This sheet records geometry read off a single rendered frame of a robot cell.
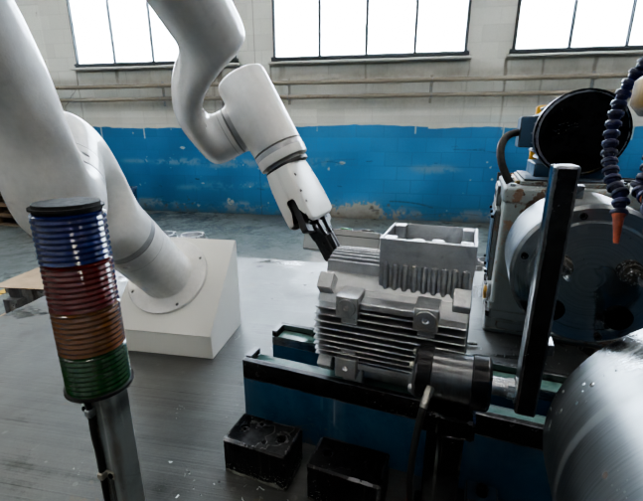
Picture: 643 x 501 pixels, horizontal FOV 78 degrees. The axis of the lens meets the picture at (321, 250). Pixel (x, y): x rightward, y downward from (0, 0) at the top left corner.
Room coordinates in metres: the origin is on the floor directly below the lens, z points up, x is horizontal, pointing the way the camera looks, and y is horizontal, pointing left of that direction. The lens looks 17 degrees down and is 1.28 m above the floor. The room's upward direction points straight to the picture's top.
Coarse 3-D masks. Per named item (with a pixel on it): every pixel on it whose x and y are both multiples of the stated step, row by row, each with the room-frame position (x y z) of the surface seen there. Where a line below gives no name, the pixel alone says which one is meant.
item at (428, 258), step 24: (384, 240) 0.50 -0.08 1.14; (408, 240) 0.49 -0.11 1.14; (432, 240) 0.53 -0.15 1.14; (456, 240) 0.56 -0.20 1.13; (384, 264) 0.50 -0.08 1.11; (408, 264) 0.49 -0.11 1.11; (432, 264) 0.48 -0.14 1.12; (456, 264) 0.47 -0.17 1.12; (384, 288) 0.49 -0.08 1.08; (408, 288) 0.49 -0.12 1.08; (432, 288) 0.47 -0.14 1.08
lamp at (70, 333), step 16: (112, 304) 0.35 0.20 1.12; (64, 320) 0.32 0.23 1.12; (80, 320) 0.32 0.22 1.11; (96, 320) 0.33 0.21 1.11; (112, 320) 0.34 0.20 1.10; (64, 336) 0.32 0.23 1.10; (80, 336) 0.32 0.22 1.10; (96, 336) 0.33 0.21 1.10; (112, 336) 0.34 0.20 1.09; (64, 352) 0.32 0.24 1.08; (80, 352) 0.32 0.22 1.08; (96, 352) 0.33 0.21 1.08
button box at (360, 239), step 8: (336, 232) 0.83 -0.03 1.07; (344, 232) 0.82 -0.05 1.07; (352, 232) 0.81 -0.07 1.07; (360, 232) 0.81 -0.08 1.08; (368, 232) 0.81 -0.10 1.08; (304, 240) 0.84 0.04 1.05; (312, 240) 0.84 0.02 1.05; (344, 240) 0.81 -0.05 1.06; (352, 240) 0.81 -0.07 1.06; (360, 240) 0.80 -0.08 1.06; (368, 240) 0.80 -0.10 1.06; (376, 240) 0.79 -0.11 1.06; (304, 248) 0.84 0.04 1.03; (312, 248) 0.83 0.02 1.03; (368, 248) 0.79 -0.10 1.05; (376, 248) 0.79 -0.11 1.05
